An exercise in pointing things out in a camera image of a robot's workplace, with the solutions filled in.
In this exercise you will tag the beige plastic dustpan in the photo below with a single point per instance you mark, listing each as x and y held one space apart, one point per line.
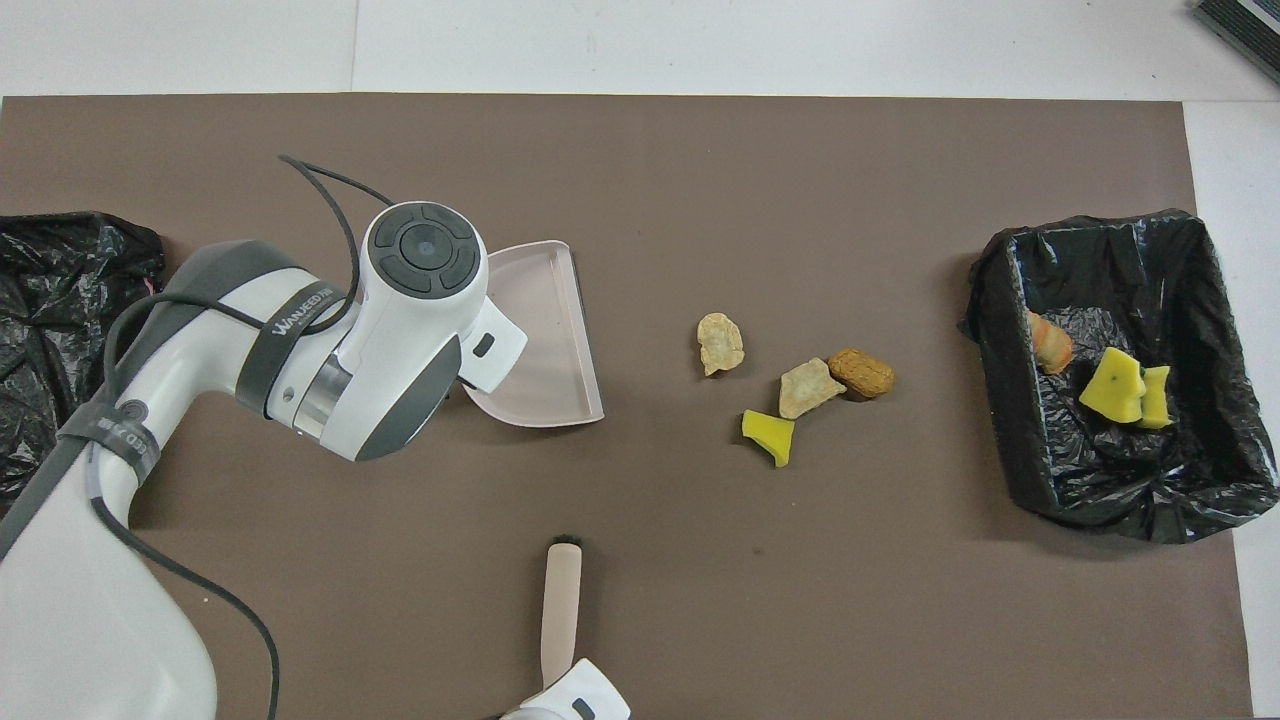
550 340

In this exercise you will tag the beige hand brush black bristles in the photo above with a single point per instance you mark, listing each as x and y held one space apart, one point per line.
560 610

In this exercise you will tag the beige orange bread chunk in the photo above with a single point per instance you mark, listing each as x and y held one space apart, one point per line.
1052 345

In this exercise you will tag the yellow and green sponge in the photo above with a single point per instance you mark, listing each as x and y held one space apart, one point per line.
1110 388

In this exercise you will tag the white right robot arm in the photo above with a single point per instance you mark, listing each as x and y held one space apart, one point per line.
580 700

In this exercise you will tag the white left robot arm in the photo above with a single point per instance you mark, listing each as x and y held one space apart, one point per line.
150 400

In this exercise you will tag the open bin with black bag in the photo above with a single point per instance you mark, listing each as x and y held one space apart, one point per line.
1120 470

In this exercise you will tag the bin wrapped in black bag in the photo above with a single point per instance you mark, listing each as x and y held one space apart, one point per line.
60 260

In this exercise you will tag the yellowish beige bread chunk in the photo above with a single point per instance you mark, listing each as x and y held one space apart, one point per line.
720 343

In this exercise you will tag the small yellow sponge piece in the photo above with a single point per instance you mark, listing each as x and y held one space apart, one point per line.
768 432

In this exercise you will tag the pale beige bread chunk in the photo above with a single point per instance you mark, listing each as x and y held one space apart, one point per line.
808 388

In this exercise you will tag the brown bread roll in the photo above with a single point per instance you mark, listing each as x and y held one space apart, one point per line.
862 373

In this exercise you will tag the brown table mat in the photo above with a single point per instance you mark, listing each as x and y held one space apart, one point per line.
700 600

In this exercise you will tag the dark ribbed panel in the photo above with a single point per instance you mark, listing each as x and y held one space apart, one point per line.
1250 25

